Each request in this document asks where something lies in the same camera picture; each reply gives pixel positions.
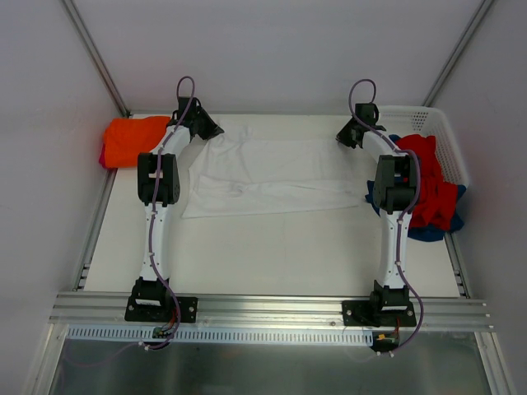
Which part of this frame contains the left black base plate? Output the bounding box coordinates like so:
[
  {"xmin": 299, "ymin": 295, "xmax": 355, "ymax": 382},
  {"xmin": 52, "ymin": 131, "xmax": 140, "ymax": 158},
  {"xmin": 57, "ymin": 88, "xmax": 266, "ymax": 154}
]
[{"xmin": 124, "ymin": 297, "xmax": 198, "ymax": 323}]

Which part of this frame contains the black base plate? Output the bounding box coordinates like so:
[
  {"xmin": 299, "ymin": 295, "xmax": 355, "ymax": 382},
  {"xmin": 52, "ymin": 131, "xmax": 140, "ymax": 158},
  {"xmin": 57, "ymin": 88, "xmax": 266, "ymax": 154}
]
[
  {"xmin": 342, "ymin": 300, "xmax": 417, "ymax": 328},
  {"xmin": 124, "ymin": 297, "xmax": 198, "ymax": 323}
]

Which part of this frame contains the rear aluminium frame bar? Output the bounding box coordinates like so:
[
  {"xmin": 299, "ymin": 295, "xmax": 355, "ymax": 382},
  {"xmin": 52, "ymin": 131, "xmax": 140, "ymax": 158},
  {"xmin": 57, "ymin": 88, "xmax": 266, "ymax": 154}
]
[{"xmin": 129, "ymin": 109, "xmax": 352, "ymax": 116}]

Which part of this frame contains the white slotted cable duct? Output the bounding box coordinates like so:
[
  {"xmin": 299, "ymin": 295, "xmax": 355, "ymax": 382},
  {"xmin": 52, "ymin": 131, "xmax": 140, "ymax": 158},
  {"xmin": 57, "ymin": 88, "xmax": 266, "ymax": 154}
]
[{"xmin": 67, "ymin": 324, "xmax": 374, "ymax": 347}]

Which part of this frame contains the folded pink t shirt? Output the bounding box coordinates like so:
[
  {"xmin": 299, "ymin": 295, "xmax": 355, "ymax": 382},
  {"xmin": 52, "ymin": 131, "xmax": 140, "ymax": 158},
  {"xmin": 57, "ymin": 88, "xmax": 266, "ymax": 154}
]
[{"xmin": 99, "ymin": 144, "xmax": 107, "ymax": 169}]

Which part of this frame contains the red t shirt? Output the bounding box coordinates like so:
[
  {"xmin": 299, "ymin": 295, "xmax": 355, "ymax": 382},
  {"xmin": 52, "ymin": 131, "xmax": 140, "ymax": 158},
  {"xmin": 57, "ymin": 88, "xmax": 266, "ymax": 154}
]
[{"xmin": 395, "ymin": 134, "xmax": 458, "ymax": 231}]

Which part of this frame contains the white plastic laundry basket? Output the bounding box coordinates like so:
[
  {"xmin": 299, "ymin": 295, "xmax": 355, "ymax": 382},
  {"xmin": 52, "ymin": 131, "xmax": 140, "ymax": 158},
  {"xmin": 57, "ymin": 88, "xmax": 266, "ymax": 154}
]
[{"xmin": 379, "ymin": 105, "xmax": 469, "ymax": 188}]

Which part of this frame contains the white t shirt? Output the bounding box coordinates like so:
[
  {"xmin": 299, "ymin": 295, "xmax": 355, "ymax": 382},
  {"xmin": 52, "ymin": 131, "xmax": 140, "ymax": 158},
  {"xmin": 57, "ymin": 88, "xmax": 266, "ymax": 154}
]
[{"xmin": 183, "ymin": 125, "xmax": 361, "ymax": 219}]

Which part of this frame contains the right aluminium frame post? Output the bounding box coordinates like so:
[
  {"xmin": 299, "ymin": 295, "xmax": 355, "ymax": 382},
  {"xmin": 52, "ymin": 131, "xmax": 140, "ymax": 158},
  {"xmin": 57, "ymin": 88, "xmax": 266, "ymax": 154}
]
[{"xmin": 422, "ymin": 0, "xmax": 497, "ymax": 107}]

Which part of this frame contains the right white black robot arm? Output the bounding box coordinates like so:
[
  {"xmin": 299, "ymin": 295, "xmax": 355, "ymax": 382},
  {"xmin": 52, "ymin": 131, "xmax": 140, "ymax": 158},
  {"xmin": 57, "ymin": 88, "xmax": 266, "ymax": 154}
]
[{"xmin": 336, "ymin": 102, "xmax": 421, "ymax": 328}]

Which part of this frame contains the aluminium mounting rail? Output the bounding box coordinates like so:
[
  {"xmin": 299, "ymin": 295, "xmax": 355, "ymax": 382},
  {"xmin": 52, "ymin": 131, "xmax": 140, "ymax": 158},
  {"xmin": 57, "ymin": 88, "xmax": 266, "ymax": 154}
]
[{"xmin": 49, "ymin": 291, "xmax": 496, "ymax": 332}]

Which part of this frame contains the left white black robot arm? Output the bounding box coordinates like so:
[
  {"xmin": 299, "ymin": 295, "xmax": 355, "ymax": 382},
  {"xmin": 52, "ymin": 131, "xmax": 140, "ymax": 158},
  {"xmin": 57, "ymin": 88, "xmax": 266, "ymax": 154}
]
[{"xmin": 125, "ymin": 96, "xmax": 223, "ymax": 328}]

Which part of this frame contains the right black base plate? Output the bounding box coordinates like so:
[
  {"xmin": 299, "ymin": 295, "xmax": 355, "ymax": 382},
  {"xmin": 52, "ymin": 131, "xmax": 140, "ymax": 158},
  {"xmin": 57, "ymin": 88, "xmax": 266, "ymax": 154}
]
[{"xmin": 342, "ymin": 300, "xmax": 417, "ymax": 328}]

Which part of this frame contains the blue t shirt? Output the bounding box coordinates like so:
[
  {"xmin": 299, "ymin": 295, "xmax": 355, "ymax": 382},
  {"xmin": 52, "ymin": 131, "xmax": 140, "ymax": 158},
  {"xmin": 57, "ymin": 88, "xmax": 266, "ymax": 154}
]
[{"xmin": 389, "ymin": 134, "xmax": 466, "ymax": 242}]

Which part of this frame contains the folded orange t shirt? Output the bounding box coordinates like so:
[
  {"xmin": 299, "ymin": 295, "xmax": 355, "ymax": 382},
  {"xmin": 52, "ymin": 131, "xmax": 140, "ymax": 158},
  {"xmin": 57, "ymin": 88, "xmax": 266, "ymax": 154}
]
[{"xmin": 102, "ymin": 116, "xmax": 170, "ymax": 169}]

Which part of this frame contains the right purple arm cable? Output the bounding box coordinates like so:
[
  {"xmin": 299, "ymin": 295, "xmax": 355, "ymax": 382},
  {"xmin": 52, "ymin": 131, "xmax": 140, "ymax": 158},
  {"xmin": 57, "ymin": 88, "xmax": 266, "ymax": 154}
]
[{"xmin": 348, "ymin": 79, "xmax": 426, "ymax": 330}]

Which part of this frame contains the left aluminium frame post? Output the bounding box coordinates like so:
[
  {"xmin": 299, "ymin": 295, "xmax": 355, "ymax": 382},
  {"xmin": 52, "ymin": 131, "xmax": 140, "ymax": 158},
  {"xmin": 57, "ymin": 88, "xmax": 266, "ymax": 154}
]
[{"xmin": 59, "ymin": 0, "xmax": 130, "ymax": 118}]

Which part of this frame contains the aluminium frame post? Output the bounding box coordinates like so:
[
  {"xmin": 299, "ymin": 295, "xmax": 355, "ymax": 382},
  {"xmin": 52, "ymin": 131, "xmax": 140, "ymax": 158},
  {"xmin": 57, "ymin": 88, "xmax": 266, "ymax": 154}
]
[
  {"xmin": 422, "ymin": 0, "xmax": 497, "ymax": 107},
  {"xmin": 59, "ymin": 0, "xmax": 130, "ymax": 118}
]

